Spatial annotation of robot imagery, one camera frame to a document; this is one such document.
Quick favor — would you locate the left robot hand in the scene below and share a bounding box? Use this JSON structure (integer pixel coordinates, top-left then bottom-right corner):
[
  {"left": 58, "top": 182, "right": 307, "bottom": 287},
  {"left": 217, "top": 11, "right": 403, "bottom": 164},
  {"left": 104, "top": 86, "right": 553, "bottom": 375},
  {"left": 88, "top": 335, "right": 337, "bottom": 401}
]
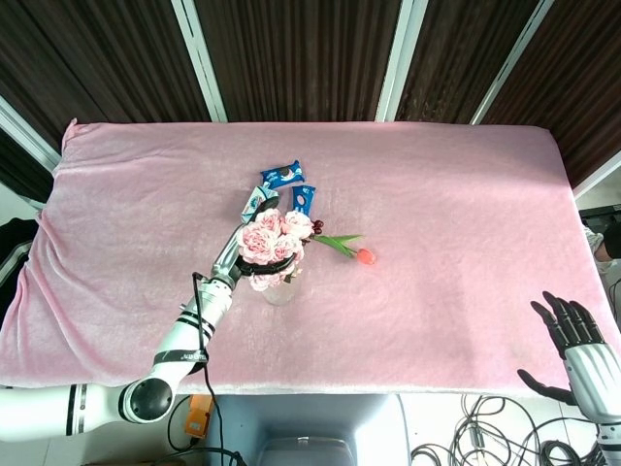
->
[{"left": 210, "top": 194, "right": 296, "bottom": 290}]

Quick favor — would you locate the black cable tangle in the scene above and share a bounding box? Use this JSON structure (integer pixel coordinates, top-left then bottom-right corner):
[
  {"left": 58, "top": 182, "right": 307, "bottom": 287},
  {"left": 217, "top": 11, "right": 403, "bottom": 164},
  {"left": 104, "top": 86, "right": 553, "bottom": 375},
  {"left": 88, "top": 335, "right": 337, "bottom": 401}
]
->
[{"left": 410, "top": 393, "right": 605, "bottom": 466}]

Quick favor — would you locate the blue snack packet with window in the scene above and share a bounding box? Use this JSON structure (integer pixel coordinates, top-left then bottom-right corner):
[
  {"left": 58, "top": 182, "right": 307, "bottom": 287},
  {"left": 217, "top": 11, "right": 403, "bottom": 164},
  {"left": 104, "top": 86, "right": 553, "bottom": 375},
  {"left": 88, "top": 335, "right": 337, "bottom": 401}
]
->
[{"left": 289, "top": 184, "right": 317, "bottom": 216}]

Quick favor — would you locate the pink tulip with green stem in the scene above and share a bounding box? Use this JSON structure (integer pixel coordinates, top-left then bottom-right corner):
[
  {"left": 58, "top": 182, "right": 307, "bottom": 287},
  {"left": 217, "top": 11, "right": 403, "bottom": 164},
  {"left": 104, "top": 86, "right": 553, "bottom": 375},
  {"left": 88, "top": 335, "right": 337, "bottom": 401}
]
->
[{"left": 312, "top": 234, "right": 377, "bottom": 266}]

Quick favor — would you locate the blue Oreo cookie packet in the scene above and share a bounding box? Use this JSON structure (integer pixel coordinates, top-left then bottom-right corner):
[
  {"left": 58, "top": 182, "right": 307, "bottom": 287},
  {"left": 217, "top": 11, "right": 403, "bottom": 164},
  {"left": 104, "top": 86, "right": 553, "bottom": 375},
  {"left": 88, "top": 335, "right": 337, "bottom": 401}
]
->
[{"left": 260, "top": 159, "right": 309, "bottom": 191}]

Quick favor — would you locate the pink velvet tablecloth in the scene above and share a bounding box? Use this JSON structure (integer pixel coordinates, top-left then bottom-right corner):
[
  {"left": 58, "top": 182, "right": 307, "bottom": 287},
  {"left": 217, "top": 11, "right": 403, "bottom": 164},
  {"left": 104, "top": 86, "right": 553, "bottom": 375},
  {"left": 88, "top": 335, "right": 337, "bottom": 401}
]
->
[{"left": 0, "top": 117, "right": 621, "bottom": 398}]

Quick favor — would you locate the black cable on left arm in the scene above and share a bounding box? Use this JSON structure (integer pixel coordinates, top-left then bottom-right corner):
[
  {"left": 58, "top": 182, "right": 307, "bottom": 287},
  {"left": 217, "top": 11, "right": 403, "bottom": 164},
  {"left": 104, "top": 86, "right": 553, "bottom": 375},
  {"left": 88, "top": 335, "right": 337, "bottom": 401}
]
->
[{"left": 167, "top": 271, "right": 244, "bottom": 466}]

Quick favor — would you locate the pink rose bouquet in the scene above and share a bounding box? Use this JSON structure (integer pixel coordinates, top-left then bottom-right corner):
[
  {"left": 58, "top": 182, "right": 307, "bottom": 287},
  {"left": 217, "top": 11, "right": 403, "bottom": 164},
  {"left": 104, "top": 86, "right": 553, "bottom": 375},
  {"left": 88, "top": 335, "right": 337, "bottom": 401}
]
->
[{"left": 236, "top": 208, "right": 315, "bottom": 292}]

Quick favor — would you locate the clear glass vase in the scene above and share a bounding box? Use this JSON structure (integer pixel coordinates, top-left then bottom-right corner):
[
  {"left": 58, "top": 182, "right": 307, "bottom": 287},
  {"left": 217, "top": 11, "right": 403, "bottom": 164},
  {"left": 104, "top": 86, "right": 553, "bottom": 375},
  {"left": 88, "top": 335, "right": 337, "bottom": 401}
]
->
[{"left": 260, "top": 271, "right": 301, "bottom": 307}]

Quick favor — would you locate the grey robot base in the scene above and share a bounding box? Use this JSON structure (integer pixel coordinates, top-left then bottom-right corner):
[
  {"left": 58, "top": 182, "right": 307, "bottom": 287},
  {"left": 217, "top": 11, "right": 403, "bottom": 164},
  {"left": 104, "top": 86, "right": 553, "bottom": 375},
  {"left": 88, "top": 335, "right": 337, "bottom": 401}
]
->
[{"left": 203, "top": 393, "right": 413, "bottom": 466}]

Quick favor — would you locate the dark red grape bunch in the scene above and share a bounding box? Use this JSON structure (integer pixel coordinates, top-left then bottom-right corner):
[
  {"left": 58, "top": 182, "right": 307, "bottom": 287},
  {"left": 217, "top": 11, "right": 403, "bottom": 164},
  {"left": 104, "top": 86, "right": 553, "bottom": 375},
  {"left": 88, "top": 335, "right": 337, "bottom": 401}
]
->
[{"left": 300, "top": 219, "right": 325, "bottom": 244}]

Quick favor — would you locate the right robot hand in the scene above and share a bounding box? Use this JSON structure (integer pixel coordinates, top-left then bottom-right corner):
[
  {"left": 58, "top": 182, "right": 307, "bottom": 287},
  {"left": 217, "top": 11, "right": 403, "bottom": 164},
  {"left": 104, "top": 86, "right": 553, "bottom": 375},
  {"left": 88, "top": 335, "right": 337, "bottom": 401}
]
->
[{"left": 516, "top": 290, "right": 621, "bottom": 423}]

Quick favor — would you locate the orange box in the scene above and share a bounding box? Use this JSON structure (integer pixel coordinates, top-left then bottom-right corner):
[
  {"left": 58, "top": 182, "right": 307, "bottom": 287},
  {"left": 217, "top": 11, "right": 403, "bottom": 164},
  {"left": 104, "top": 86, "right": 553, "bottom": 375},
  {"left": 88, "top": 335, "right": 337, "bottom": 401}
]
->
[{"left": 184, "top": 394, "right": 216, "bottom": 437}]

